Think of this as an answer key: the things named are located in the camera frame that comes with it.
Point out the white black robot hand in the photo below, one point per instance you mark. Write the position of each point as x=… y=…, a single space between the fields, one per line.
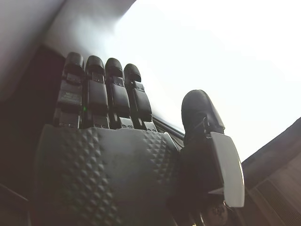
x=105 y=169

